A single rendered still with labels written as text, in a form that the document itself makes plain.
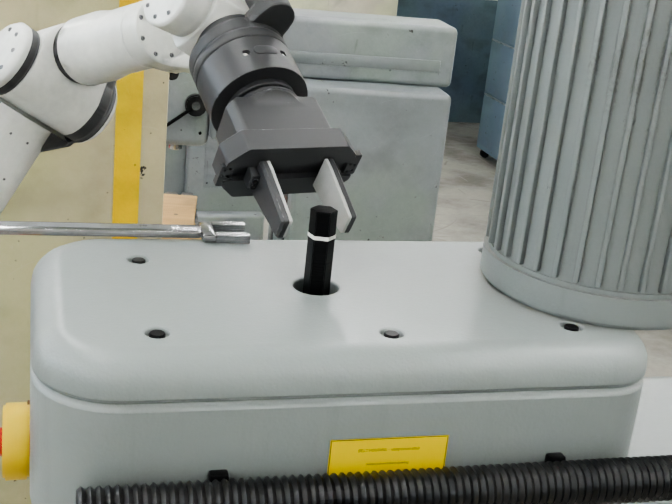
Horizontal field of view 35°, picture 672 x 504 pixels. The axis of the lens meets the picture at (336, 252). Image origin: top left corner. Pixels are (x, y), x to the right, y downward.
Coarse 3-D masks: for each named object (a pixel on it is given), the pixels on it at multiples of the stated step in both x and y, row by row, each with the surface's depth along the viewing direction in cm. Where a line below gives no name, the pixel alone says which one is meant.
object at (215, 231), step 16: (0, 224) 90; (16, 224) 91; (32, 224) 91; (48, 224) 92; (64, 224) 92; (80, 224) 92; (96, 224) 93; (112, 224) 93; (128, 224) 94; (144, 224) 94; (160, 224) 94; (176, 224) 95; (208, 224) 96; (224, 224) 96; (240, 224) 97; (208, 240) 93; (224, 240) 94; (240, 240) 94
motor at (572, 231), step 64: (576, 0) 79; (640, 0) 76; (512, 64) 87; (576, 64) 80; (640, 64) 77; (512, 128) 87; (576, 128) 81; (640, 128) 79; (512, 192) 87; (576, 192) 82; (640, 192) 80; (512, 256) 88; (576, 256) 83; (640, 256) 82; (576, 320) 84; (640, 320) 83
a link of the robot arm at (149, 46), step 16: (128, 16) 103; (144, 16) 103; (128, 32) 103; (144, 32) 102; (160, 32) 104; (128, 48) 104; (144, 48) 102; (160, 48) 104; (176, 48) 105; (144, 64) 105; (160, 64) 104; (176, 64) 104
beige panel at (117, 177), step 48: (0, 0) 234; (48, 0) 237; (96, 0) 240; (144, 96) 250; (96, 144) 251; (144, 144) 254; (48, 192) 252; (96, 192) 255; (144, 192) 258; (0, 240) 253; (48, 240) 256; (0, 288) 257; (0, 336) 261; (0, 384) 265; (0, 480) 274
